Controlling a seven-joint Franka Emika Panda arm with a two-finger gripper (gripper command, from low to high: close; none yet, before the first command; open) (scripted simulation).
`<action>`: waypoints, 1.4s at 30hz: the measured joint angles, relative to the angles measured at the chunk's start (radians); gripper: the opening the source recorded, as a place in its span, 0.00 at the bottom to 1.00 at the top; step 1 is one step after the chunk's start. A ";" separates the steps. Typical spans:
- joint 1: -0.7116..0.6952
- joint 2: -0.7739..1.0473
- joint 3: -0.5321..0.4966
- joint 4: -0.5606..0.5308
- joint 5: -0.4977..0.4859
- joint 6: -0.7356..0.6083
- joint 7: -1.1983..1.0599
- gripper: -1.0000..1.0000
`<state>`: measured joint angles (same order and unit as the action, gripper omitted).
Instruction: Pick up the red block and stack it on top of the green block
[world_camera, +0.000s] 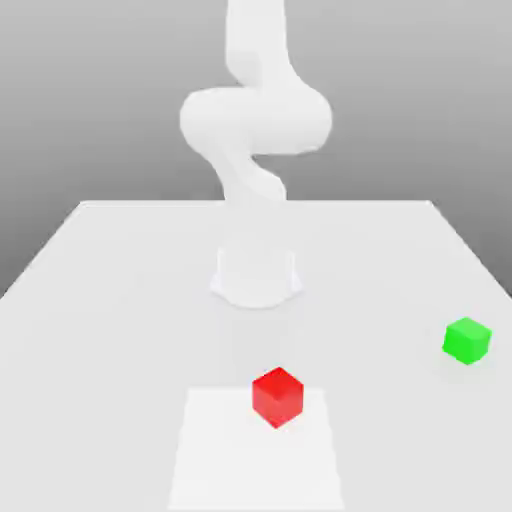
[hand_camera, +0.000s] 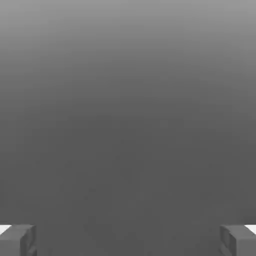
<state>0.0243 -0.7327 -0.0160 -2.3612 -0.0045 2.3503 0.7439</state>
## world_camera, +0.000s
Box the small red cube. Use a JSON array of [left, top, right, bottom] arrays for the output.
[[251, 366, 305, 430]]

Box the small green cube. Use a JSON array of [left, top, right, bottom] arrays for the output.
[[441, 316, 493, 367]]

